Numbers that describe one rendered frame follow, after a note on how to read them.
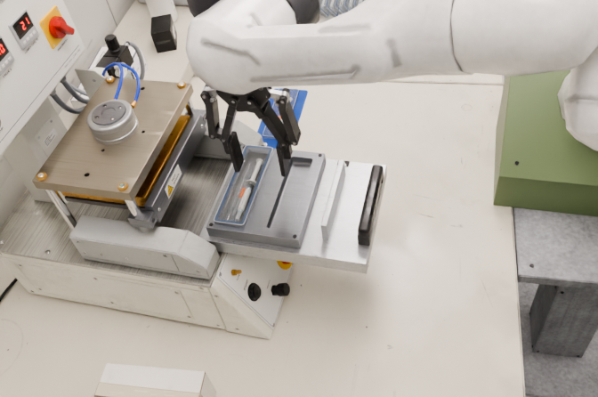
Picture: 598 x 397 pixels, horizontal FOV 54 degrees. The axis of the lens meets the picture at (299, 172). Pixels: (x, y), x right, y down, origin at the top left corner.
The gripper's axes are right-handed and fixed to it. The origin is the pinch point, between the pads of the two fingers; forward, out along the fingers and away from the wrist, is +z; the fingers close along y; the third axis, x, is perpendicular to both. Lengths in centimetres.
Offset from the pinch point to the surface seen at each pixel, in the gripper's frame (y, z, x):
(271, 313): 0.8, 30.1, -12.8
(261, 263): -2.2, 23.6, -5.9
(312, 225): 9.1, 10.5, -5.2
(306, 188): 7.0, 8.0, 0.9
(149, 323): -23.9, 32.5, -17.6
